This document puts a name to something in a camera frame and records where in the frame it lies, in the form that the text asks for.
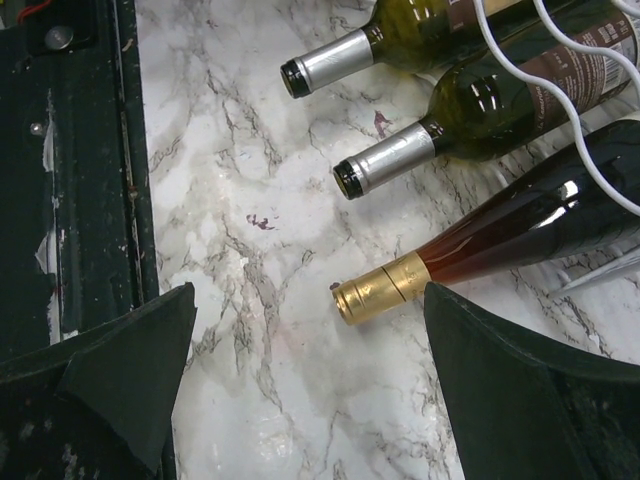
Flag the dark bottle silver neck lower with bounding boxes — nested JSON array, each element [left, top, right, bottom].
[[332, 4, 640, 201]]

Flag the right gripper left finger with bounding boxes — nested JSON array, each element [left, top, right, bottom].
[[1, 282, 197, 479]]

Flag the white wire wine rack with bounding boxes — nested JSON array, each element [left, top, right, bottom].
[[472, 0, 640, 296]]

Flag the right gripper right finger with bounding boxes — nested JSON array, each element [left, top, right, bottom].
[[424, 283, 639, 479]]

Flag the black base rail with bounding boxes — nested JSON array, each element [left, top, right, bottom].
[[1, 1, 166, 365]]

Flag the red wine bottle gold cap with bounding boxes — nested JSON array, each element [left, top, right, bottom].
[[332, 145, 639, 325]]

